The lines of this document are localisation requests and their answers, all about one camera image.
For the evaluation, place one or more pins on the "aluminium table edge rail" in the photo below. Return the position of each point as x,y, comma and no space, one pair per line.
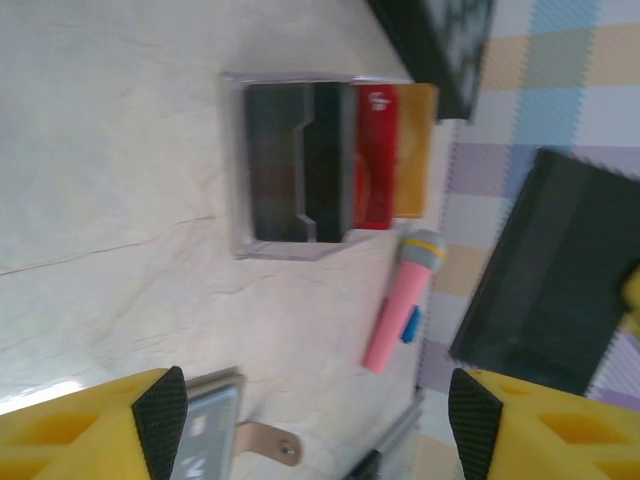
387,445

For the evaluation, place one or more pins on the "pink toy microphone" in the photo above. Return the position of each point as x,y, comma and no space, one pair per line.
405,300

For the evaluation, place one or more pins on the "clear acrylic card stand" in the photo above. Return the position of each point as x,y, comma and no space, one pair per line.
237,165

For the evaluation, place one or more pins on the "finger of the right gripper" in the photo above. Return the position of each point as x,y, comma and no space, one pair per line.
550,275

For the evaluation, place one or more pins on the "gold card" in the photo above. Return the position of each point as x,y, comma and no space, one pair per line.
417,150

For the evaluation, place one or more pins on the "red card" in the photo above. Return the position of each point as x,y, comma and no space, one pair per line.
377,160

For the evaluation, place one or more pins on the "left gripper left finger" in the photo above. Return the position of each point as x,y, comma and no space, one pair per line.
90,435

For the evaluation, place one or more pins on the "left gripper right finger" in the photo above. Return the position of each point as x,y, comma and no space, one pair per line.
550,435

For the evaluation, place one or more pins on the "grey leather card holder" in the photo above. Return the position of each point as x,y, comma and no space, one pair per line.
265,442

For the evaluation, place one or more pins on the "black grey chess board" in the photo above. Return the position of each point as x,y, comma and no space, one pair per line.
440,50

